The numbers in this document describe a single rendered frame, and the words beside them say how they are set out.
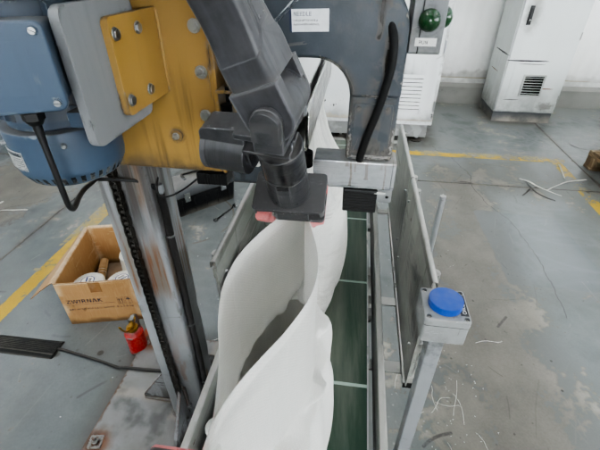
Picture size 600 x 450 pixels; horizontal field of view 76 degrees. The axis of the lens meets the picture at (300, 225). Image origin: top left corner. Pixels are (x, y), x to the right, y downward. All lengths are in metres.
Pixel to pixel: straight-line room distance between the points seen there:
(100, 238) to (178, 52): 1.65
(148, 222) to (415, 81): 2.83
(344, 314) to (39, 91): 1.06
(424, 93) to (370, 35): 2.90
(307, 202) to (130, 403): 1.28
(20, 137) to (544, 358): 1.87
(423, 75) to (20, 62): 3.17
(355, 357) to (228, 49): 0.99
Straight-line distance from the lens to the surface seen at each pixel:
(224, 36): 0.40
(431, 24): 0.62
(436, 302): 0.74
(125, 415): 1.65
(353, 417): 1.12
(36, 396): 1.87
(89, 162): 0.62
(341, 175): 0.70
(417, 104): 3.53
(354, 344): 1.25
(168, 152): 0.77
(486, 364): 1.83
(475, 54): 4.88
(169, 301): 1.11
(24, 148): 0.63
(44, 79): 0.52
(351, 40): 0.63
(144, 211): 0.94
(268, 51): 0.39
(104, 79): 0.58
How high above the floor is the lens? 1.35
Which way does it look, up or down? 35 degrees down
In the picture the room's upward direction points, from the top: straight up
